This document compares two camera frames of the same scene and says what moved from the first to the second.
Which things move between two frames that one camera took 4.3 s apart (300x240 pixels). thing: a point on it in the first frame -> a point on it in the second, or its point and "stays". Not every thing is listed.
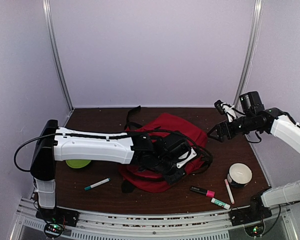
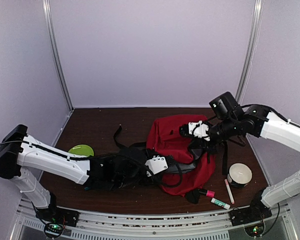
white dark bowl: x=239 y=175 stays
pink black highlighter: x=206 y=192 stays
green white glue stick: x=220 y=203 stays
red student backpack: x=132 y=180 -> x=164 y=134
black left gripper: x=171 y=179 -> x=149 y=181
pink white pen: x=230 y=193 stays
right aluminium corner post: x=258 y=12 stays
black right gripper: x=220 y=128 -> x=200 y=143
